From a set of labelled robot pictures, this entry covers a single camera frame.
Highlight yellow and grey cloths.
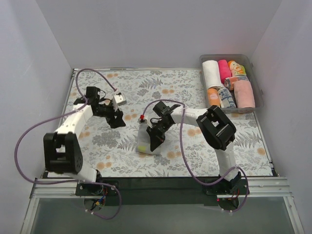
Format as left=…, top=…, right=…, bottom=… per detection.
left=136, top=124, right=161, bottom=155

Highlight blue patterned towel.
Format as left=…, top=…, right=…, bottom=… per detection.
left=217, top=88, right=236, bottom=108

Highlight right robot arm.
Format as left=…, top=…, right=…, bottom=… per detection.
left=139, top=99, right=243, bottom=194

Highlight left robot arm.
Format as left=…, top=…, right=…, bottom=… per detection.
left=43, top=86, right=126, bottom=195

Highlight floral table mat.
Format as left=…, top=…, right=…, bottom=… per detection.
left=47, top=69, right=273, bottom=178

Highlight white rolled towel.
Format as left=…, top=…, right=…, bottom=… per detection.
left=202, top=60, right=223, bottom=89

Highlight small patterned rolled towel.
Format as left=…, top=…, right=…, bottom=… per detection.
left=224, top=76, right=248, bottom=91

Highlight clear plastic bin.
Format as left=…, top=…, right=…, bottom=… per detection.
left=199, top=54, right=264, bottom=114

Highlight hot pink rolled towel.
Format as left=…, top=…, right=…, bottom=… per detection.
left=218, top=59, right=232, bottom=84

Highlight light pink rolled towel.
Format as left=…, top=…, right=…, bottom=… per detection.
left=234, top=80, right=255, bottom=108

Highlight orange cartoon rolled towel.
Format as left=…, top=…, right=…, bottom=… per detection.
left=228, top=60, right=247, bottom=77

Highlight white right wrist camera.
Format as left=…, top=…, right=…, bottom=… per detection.
left=138, top=115, right=150, bottom=124

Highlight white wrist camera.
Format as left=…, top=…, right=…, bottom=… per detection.
left=112, top=93, right=127, bottom=108
left=138, top=115, right=150, bottom=124

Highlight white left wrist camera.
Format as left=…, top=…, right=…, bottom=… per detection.
left=112, top=93, right=127, bottom=108

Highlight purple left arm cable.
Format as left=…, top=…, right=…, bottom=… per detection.
left=14, top=68, right=122, bottom=219

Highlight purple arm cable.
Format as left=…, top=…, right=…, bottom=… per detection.
left=14, top=68, right=122, bottom=219
left=140, top=99, right=251, bottom=213

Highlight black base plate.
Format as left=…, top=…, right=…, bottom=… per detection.
left=81, top=176, right=238, bottom=209

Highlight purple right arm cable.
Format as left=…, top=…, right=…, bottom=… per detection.
left=140, top=99, right=251, bottom=213

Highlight aluminium frame rail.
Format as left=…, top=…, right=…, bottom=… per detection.
left=31, top=177, right=292, bottom=198

